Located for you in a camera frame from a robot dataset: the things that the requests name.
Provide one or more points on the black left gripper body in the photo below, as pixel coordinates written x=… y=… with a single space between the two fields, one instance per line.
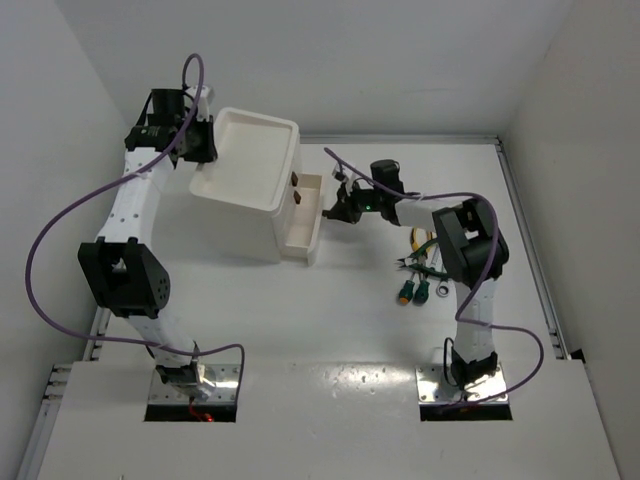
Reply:
x=199 y=141

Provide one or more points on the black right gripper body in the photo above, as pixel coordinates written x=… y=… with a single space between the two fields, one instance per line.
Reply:
x=363 y=200

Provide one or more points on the yellow handled needle-nose pliers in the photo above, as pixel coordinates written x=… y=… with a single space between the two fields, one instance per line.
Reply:
x=418 y=237

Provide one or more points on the white three-drawer cabinet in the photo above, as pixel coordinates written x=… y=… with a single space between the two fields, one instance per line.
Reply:
x=240 y=205

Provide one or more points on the green handled side cutters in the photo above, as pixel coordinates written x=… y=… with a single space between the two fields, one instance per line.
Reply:
x=413 y=262

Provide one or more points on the green screwdriver orange cap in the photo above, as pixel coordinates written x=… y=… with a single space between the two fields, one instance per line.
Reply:
x=406 y=293

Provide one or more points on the green screwdriver dark cap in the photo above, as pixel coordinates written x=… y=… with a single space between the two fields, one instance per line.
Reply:
x=422 y=292

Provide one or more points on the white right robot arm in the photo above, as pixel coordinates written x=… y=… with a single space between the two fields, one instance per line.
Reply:
x=472 y=249

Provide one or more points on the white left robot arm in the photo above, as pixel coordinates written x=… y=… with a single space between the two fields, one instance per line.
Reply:
x=123 y=274

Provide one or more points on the lower silver ratchet wrench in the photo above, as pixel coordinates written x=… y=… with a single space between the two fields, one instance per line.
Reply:
x=443 y=289

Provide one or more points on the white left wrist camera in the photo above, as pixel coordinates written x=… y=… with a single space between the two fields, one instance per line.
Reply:
x=204 y=102

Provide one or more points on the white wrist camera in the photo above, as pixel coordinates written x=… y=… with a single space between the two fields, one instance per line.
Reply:
x=348 y=180
x=204 y=102

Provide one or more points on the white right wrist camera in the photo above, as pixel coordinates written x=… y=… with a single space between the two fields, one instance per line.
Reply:
x=348 y=180

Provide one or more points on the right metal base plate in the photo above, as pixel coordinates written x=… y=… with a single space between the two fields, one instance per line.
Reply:
x=433 y=389

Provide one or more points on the metal base plate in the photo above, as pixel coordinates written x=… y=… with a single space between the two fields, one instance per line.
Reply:
x=205 y=384
x=433 y=389

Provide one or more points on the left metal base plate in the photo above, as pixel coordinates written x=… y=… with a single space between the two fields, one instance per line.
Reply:
x=205 y=384

